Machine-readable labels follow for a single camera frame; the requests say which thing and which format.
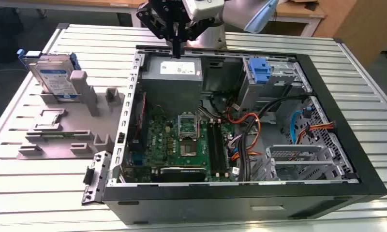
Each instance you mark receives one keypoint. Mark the grey metal drive cage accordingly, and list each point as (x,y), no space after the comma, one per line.
(255,94)

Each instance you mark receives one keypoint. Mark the green motherboard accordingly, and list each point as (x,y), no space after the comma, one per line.
(160,137)

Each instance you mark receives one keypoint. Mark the black office chair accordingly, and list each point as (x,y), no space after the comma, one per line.
(2,36)

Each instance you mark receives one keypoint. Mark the grey parts rack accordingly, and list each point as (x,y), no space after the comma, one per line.
(73,116)

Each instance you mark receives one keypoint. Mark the black graphics card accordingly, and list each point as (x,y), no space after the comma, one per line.
(180,175)

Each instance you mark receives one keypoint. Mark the silver CPU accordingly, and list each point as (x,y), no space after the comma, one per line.
(48,119)

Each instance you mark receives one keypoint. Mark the hard disk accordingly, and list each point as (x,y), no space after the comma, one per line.
(56,82)

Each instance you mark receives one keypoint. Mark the grey case rear latch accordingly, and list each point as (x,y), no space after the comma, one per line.
(95,183)

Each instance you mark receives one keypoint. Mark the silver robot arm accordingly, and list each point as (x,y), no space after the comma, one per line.
(209,36)

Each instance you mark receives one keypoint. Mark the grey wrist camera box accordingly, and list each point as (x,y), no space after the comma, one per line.
(203,9)

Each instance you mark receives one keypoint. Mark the black PC case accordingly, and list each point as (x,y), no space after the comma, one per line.
(212,205)

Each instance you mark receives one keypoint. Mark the grey power supply unit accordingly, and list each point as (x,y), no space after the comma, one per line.
(171,94)

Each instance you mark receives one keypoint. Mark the blue expansion slot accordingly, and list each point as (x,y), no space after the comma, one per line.
(137,160)

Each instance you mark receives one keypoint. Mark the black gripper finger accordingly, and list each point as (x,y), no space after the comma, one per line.
(155,24)
(193,31)

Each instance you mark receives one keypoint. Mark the blue plastic drive latch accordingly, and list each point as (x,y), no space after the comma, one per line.
(259,70)

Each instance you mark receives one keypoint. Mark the green RAM stick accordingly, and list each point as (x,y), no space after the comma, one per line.
(56,135)

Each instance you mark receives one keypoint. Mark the wooden cabinet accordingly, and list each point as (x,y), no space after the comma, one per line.
(367,24)

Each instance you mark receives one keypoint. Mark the black RAM slot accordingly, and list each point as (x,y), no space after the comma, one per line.
(213,147)
(222,147)

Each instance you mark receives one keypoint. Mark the thin locking lever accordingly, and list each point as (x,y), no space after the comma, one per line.
(197,130)

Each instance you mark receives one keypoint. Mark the CPU socket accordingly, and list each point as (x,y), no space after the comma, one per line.
(189,149)

